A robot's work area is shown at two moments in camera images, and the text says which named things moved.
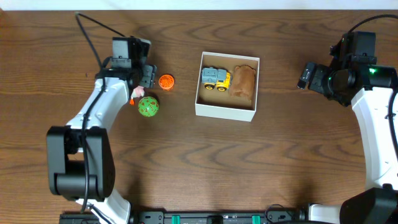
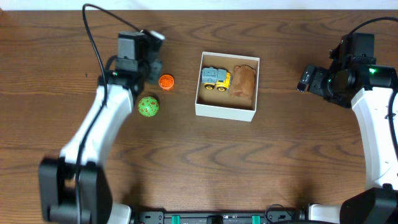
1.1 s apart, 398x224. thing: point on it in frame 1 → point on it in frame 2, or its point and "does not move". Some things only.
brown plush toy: (244, 82) does not move
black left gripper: (148, 76) → (155, 71)
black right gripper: (321, 71) does not move
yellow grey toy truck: (212, 78) does not move
